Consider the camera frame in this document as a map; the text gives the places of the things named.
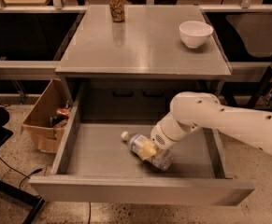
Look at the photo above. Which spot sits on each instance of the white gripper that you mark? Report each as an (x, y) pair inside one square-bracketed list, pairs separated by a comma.
[(158, 136)]

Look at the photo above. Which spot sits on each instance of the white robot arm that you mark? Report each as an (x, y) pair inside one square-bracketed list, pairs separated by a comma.
[(190, 111)]

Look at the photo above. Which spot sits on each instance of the grey open top drawer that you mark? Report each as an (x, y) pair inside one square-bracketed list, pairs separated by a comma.
[(94, 165)]

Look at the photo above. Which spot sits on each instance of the red snack package in box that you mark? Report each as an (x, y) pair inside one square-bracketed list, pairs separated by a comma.
[(60, 118)]

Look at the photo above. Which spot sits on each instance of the grey cabinet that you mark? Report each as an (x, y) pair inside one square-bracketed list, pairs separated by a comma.
[(138, 64)]

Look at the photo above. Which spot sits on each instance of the cardboard box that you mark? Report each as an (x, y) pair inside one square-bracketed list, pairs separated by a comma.
[(37, 123)]

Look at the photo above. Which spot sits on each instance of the white ceramic bowl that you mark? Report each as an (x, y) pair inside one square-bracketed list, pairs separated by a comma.
[(194, 34)]

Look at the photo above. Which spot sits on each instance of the brown patterned can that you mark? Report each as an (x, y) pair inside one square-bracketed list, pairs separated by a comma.
[(117, 10)]

